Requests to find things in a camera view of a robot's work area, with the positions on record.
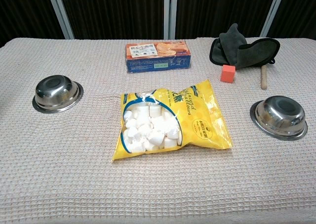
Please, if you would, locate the small stainless steel bowl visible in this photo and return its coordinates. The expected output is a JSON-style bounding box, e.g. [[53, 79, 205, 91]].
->
[[249, 95, 308, 141], [32, 75, 84, 114]]

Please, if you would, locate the orange blue cookie box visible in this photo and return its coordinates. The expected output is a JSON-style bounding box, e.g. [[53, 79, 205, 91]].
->
[[125, 41, 191, 74]]

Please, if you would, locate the yellow marshmallow bag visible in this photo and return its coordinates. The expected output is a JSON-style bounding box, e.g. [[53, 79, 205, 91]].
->
[[111, 79, 234, 163]]

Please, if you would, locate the orange foam block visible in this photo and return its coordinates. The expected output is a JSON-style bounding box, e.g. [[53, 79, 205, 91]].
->
[[220, 64, 236, 84]]

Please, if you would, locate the dark grey cloth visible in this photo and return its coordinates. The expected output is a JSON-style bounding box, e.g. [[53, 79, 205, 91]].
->
[[218, 23, 247, 69]]

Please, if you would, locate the beige waffle tablecloth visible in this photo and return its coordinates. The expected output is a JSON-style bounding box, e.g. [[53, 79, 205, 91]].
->
[[0, 37, 316, 224]]

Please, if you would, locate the dark partition panel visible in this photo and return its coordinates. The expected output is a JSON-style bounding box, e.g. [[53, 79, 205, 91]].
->
[[58, 0, 165, 40], [268, 0, 316, 41], [0, 0, 67, 48], [175, 0, 278, 39]]

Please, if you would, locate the wooden stick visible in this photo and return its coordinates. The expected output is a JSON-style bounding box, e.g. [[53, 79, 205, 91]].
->
[[260, 66, 268, 90]]

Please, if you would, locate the grey oven mitt black trim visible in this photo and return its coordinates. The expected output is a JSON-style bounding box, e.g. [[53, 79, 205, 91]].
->
[[209, 37, 281, 69]]

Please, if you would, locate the grey partition post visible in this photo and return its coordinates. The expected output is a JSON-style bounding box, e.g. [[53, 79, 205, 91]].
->
[[259, 0, 287, 38], [45, 0, 75, 40], [163, 0, 178, 40]]

